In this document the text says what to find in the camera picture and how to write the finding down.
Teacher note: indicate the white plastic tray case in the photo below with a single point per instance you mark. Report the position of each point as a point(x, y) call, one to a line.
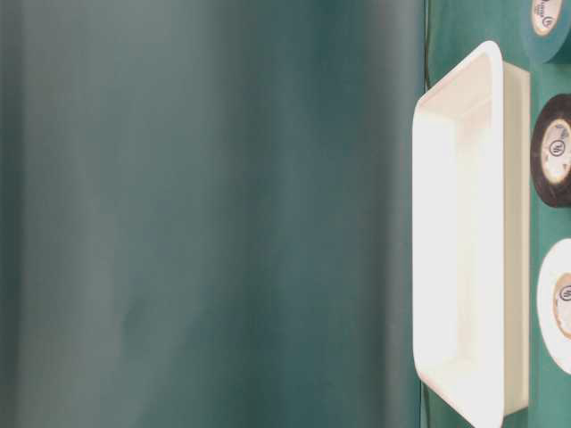
point(471, 237)

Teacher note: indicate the black tape roll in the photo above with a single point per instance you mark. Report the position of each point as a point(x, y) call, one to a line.
point(550, 152)

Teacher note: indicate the white tape roll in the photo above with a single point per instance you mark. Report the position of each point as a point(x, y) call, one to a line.
point(553, 303)

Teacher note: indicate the green tape roll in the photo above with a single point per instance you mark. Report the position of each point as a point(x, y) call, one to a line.
point(545, 31)

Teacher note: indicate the green table cloth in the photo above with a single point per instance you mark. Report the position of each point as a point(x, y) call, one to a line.
point(206, 207)

